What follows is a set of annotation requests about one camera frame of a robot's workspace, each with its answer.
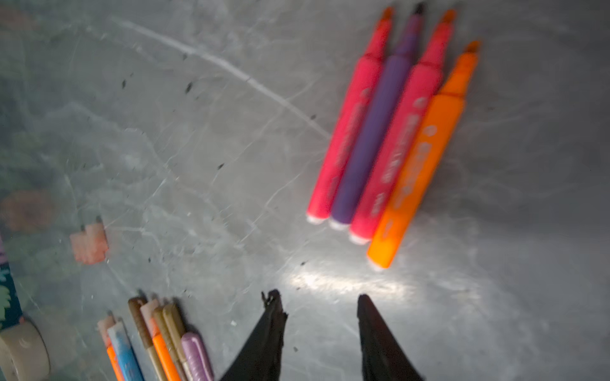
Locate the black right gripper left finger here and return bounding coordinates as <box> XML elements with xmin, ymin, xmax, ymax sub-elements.
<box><xmin>221</xmin><ymin>289</ymin><xmax>288</xmax><ymax>381</ymax></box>

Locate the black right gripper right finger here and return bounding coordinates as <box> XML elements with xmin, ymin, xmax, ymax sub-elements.
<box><xmin>357</xmin><ymin>295</ymin><xmax>424</xmax><ymax>381</ymax></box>

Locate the purple highlighter pen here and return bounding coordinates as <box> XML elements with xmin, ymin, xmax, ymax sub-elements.
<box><xmin>329</xmin><ymin>1</ymin><xmax>426</xmax><ymax>230</ymax></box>

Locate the translucent pen cap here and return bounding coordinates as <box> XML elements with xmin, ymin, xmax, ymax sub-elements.
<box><xmin>85</xmin><ymin>222</ymin><xmax>109</xmax><ymax>254</ymax></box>
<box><xmin>70</xmin><ymin>231</ymin><xmax>106</xmax><ymax>264</ymax></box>

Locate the pink red highlighter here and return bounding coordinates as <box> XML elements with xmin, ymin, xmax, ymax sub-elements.
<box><xmin>306</xmin><ymin>6</ymin><xmax>394</xmax><ymax>225</ymax></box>

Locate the blue highlighter pen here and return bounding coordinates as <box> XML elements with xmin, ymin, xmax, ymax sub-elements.
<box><xmin>107</xmin><ymin>322</ymin><xmax>144</xmax><ymax>381</ymax></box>

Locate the lilac cap brown marker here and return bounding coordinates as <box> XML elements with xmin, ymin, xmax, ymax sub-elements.
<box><xmin>181</xmin><ymin>332</ymin><xmax>214</xmax><ymax>381</ymax></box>

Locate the tan beige marker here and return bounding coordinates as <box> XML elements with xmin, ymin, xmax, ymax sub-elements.
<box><xmin>162</xmin><ymin>303</ymin><xmax>193</xmax><ymax>381</ymax></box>

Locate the dark brown marker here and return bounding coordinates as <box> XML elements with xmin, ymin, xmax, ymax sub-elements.
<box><xmin>152</xmin><ymin>307</ymin><xmax>187</xmax><ymax>380</ymax></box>

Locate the orange highlighter right group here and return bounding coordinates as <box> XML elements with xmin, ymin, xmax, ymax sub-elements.
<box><xmin>140</xmin><ymin>299</ymin><xmax>181</xmax><ymax>381</ymax></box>

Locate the brown cap beige marker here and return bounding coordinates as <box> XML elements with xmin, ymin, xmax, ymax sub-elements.
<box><xmin>128</xmin><ymin>297</ymin><xmax>167</xmax><ymax>381</ymax></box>

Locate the beige round timer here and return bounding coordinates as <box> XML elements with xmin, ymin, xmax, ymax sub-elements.
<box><xmin>1</xmin><ymin>321</ymin><xmax>50</xmax><ymax>381</ymax></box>

